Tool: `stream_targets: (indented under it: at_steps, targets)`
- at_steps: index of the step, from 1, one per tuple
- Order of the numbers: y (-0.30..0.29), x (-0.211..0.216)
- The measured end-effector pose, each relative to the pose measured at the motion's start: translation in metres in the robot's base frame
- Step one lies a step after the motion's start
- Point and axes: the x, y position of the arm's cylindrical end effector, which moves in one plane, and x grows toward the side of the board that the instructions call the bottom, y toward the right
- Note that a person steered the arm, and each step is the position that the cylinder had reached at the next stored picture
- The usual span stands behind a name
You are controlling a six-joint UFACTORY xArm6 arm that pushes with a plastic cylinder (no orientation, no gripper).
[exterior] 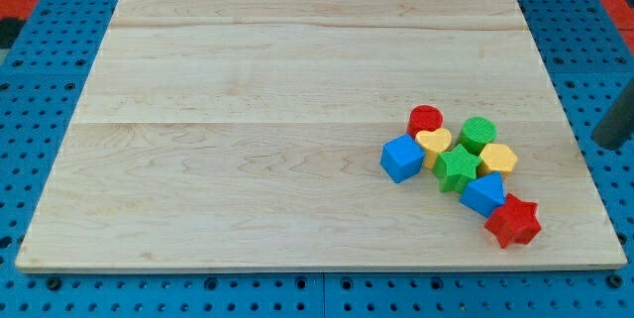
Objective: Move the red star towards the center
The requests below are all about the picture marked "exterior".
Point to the red star block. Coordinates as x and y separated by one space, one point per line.
514 222

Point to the green star block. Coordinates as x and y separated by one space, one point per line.
455 169

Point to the blue cube block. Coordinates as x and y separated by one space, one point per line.
402 158

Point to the wooden board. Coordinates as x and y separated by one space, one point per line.
220 136

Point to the red cylinder block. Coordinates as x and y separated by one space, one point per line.
424 118

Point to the yellow heart block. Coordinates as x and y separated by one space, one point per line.
433 143

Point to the green cylinder block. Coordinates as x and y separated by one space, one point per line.
476 133

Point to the blue triangular prism block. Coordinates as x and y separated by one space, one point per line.
485 194

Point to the yellow hexagon block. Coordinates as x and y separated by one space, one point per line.
496 158

